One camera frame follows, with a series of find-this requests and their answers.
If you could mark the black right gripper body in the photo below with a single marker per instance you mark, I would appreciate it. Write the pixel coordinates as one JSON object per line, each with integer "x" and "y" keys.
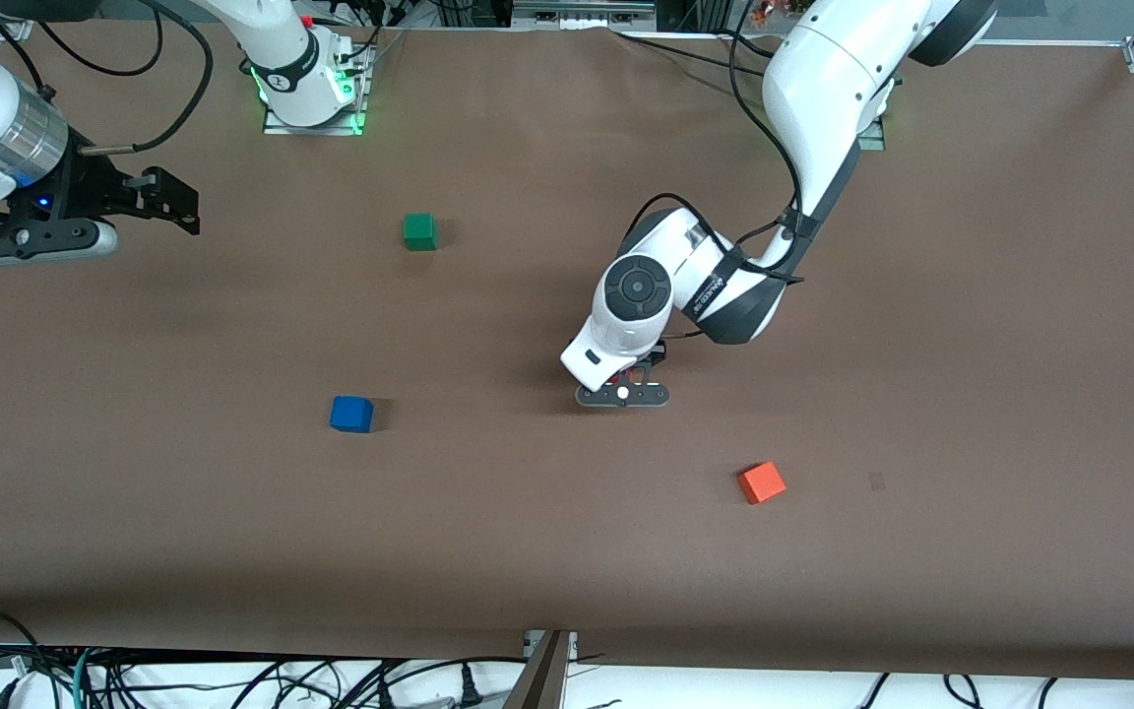
{"x": 92, "y": 187}

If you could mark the blue wooden block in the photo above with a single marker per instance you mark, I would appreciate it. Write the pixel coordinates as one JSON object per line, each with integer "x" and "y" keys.
{"x": 350, "y": 414}

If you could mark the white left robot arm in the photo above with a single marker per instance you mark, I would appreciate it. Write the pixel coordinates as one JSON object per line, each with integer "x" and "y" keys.
{"x": 823, "y": 79}

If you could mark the orange wooden block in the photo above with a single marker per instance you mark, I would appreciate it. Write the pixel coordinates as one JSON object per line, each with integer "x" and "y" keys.
{"x": 762, "y": 483}

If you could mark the green wooden block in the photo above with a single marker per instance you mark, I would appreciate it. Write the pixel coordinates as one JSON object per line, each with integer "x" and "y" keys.
{"x": 419, "y": 231}

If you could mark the silver power strip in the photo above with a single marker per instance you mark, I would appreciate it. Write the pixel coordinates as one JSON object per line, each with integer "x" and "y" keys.
{"x": 582, "y": 12}

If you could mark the black power plug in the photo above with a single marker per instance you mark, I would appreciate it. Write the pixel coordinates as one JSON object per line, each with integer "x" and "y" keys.
{"x": 470, "y": 689}

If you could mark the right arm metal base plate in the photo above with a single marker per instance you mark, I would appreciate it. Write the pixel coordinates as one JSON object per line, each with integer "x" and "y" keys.
{"x": 331, "y": 126}

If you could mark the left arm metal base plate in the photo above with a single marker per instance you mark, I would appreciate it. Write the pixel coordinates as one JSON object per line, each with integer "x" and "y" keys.
{"x": 872, "y": 136}

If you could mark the metal camera post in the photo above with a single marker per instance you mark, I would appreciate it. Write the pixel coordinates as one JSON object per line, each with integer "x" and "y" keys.
{"x": 539, "y": 679}

